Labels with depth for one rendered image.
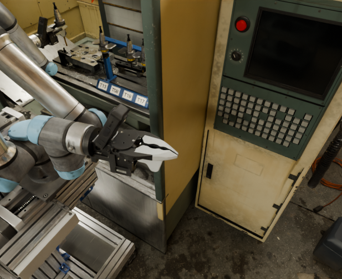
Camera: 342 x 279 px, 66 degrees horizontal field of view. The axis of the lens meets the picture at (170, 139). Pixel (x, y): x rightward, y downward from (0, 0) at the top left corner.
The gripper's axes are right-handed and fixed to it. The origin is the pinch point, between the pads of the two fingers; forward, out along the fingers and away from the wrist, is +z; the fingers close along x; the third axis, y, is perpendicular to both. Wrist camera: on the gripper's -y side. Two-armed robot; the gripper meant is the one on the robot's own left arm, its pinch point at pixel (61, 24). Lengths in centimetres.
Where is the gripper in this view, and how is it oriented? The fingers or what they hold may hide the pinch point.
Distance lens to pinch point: 192.9
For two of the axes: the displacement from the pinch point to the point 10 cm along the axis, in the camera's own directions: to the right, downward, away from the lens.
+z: 5.2, -6.2, 5.9
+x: 8.5, 3.7, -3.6
